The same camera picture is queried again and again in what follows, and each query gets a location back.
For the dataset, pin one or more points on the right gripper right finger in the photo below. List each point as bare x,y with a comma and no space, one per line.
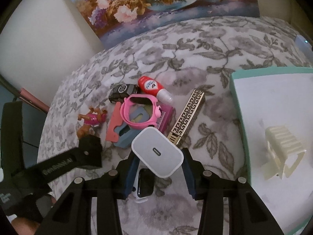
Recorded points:
247,212

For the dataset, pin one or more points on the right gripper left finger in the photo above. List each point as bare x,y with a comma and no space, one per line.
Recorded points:
72,212

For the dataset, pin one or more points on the white smart watch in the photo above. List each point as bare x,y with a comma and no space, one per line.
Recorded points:
143,186

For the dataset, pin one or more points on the white ribbed plastic adapter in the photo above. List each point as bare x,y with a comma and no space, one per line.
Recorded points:
284,152

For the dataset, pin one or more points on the pink blue toy gun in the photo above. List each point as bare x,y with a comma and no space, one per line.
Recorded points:
119,132

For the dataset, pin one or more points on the pink helmet puppy toy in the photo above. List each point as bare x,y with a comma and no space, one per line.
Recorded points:
93,119

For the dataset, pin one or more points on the white USB wall charger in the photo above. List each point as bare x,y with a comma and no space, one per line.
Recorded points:
161,156

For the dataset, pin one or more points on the magenta rectangular case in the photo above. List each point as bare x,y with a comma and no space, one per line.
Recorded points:
164,120

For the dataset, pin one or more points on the person's left hand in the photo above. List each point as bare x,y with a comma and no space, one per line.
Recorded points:
30,213

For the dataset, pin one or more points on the teal rimmed white box lid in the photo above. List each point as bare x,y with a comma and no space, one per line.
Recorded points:
274,106

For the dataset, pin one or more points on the red white small bottle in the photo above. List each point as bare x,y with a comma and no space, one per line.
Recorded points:
153,87

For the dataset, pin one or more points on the grey floral blanket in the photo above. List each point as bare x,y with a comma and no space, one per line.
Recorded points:
194,54

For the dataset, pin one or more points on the white power strip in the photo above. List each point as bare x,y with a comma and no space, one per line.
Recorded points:
303,44

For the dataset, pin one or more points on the floral still life painting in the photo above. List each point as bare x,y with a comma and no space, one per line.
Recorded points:
114,21

